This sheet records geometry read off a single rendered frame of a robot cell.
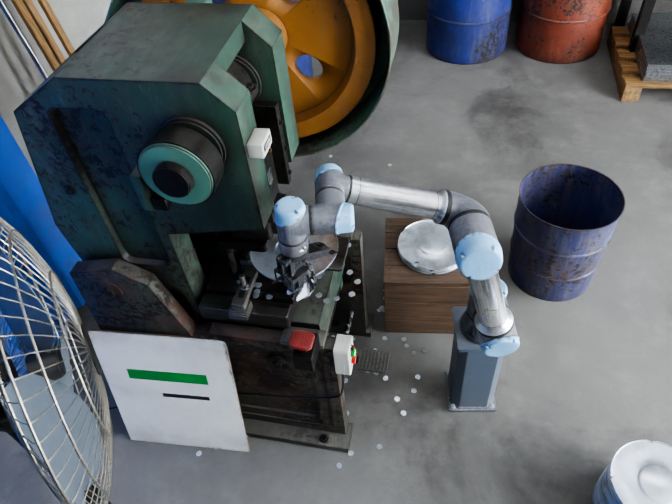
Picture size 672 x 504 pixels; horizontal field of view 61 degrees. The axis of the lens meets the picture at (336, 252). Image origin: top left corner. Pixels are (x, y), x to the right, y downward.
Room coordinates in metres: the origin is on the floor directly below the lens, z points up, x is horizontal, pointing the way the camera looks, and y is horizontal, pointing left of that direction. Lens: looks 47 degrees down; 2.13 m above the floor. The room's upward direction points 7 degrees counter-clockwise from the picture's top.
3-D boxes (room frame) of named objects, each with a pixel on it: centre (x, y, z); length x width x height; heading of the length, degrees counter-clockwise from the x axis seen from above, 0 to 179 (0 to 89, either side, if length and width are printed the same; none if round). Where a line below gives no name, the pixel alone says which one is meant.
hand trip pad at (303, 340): (0.95, 0.13, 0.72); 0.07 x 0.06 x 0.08; 74
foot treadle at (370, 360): (1.30, 0.13, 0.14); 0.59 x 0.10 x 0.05; 74
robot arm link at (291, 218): (1.02, 0.10, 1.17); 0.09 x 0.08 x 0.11; 88
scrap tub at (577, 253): (1.72, -1.00, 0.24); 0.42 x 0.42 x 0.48
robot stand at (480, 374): (1.14, -0.48, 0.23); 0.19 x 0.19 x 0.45; 83
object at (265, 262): (1.30, 0.13, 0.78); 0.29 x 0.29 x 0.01
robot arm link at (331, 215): (1.04, 0.00, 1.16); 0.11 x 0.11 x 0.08; 88
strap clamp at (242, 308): (1.17, 0.30, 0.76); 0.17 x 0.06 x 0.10; 164
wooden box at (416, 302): (1.62, -0.41, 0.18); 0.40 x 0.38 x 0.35; 80
